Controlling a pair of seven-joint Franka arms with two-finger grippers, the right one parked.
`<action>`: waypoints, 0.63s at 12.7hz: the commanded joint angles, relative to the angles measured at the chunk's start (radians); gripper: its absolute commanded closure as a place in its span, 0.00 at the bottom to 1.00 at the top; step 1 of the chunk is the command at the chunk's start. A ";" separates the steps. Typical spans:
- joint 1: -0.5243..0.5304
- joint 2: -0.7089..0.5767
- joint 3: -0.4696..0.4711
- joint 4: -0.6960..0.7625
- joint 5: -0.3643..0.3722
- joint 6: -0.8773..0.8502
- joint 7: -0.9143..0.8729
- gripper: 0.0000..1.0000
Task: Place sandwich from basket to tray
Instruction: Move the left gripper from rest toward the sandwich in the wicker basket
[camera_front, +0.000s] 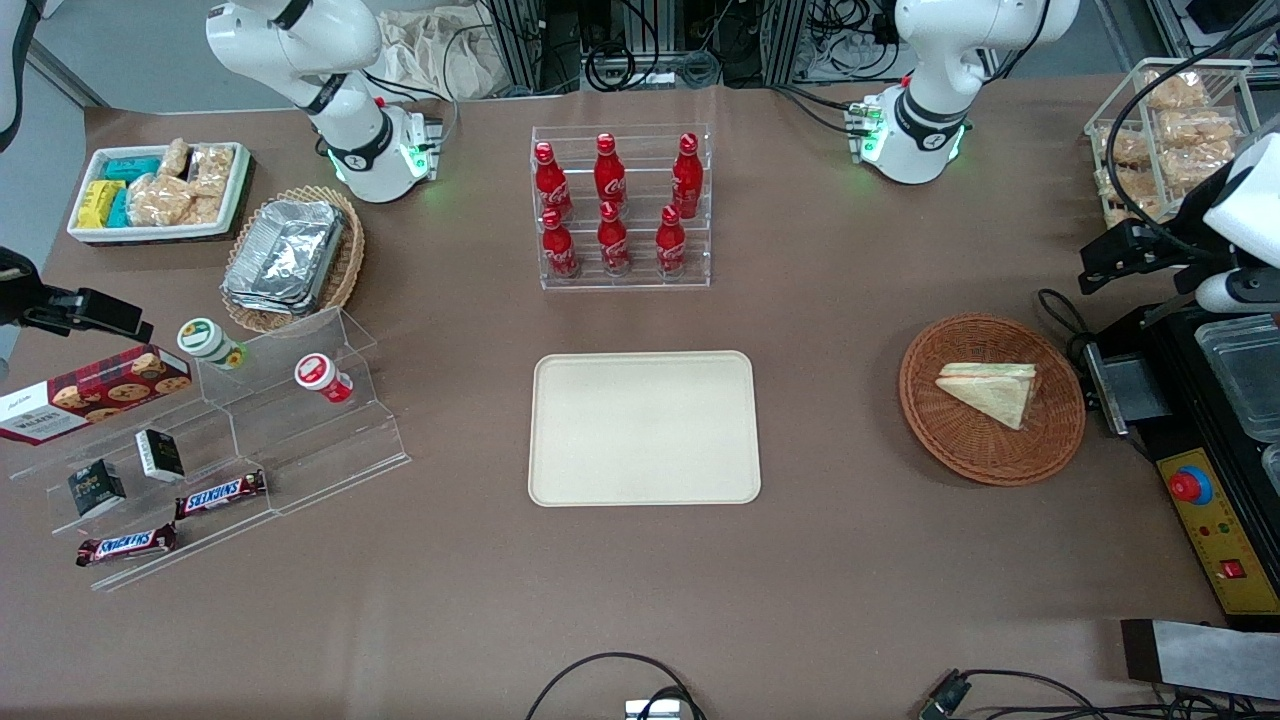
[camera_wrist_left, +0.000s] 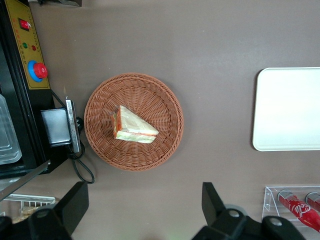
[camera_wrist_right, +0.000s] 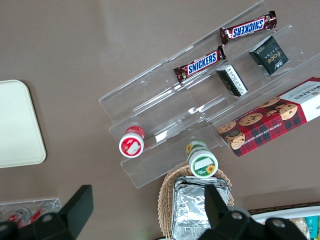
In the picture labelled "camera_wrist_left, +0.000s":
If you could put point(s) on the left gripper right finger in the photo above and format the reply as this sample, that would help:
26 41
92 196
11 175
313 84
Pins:
212 202

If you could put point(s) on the black sealing machine yellow panel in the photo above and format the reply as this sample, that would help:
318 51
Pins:
25 75

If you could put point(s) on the round brown wicker basket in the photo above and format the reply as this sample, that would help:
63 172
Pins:
155 100

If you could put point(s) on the metal machine lever bar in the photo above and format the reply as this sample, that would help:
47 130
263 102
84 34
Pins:
22 180

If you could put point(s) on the triangle sandwich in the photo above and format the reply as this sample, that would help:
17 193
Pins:
132 125

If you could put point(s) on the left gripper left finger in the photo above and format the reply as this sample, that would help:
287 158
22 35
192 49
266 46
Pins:
77 200

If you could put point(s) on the red cola bottle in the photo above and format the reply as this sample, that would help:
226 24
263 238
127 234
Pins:
314 200
298 208

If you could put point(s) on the cream plastic tray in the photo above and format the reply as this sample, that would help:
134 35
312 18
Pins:
287 110

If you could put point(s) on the clear acrylic bottle rack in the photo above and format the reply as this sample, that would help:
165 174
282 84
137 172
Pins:
270 202

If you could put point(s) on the bagged cracker snack pack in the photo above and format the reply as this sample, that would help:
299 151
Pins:
27 212

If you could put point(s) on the clear plastic container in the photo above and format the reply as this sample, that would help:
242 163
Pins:
7 135

